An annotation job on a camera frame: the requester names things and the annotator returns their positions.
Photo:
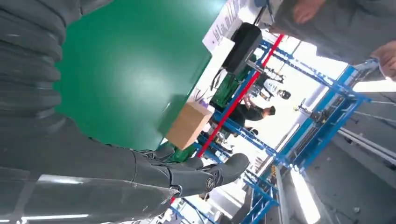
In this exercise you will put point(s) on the person's left hand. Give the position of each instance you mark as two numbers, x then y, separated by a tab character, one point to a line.
386	58

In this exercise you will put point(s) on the person's right hand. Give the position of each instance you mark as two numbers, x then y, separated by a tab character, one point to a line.
306	10

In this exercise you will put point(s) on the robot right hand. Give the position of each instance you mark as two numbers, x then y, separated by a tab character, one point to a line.
77	173

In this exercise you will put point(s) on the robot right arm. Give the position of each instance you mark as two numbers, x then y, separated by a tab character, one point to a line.
28	61

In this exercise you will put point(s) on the black carrying case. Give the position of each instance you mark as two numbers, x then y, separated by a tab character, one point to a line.
243	46

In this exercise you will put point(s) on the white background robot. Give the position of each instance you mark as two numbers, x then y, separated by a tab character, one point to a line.
272	86

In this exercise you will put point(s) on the clear bag with papers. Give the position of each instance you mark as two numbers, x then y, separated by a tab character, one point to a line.
222	28

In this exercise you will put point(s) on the white table with clutter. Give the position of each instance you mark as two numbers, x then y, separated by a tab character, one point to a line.
216	66

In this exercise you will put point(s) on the green plastic crate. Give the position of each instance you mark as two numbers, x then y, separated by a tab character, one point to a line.
227	89

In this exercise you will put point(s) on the red metal bar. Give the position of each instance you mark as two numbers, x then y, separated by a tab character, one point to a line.
235	102

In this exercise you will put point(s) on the person in background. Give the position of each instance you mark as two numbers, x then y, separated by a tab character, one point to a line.
250	114

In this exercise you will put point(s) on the brown cardboard box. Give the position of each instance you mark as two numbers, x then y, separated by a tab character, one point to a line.
188	125

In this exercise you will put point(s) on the blue metal frame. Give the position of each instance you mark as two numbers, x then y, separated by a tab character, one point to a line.
325	130

